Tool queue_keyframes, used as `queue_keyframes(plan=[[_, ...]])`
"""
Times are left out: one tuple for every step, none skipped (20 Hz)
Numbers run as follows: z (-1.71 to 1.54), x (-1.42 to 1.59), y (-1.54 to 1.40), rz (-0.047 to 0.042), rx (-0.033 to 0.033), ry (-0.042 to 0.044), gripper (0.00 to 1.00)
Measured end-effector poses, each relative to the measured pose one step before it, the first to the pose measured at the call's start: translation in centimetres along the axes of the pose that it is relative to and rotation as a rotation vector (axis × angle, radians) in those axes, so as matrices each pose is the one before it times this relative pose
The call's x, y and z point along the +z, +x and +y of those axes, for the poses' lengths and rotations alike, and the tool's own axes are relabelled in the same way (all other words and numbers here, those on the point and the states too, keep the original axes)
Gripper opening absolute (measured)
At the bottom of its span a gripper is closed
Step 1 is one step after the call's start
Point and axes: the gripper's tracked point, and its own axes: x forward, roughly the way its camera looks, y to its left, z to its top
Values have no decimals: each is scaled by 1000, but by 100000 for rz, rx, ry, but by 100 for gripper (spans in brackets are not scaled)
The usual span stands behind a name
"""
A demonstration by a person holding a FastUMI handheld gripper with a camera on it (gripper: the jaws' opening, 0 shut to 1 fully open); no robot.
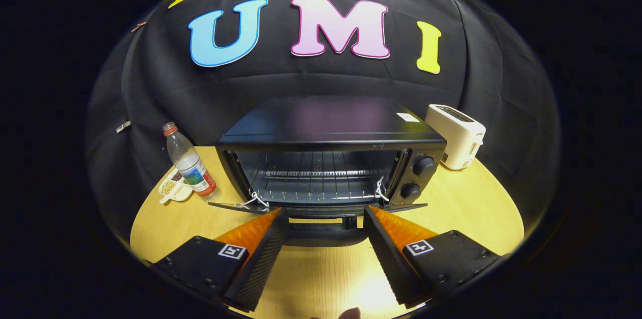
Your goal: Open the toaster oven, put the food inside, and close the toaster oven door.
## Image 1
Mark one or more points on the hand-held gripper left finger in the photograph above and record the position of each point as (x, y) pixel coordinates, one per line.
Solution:
(261, 259)

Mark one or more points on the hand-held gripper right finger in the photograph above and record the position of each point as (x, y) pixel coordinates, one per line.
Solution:
(388, 259)

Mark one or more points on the black toaster oven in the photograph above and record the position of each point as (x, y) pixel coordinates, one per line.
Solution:
(326, 123)

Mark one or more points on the white pop-up toaster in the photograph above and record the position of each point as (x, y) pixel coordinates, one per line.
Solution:
(454, 133)

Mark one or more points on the clear plastic water bottle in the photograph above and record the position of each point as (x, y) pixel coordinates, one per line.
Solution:
(193, 168)

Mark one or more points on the white divided snack tray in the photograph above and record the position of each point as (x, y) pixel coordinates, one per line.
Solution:
(170, 189)

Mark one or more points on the silver cloth clip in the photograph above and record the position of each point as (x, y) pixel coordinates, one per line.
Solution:
(123, 126)

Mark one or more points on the reddish cloth clip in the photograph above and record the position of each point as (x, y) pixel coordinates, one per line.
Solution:
(139, 26)

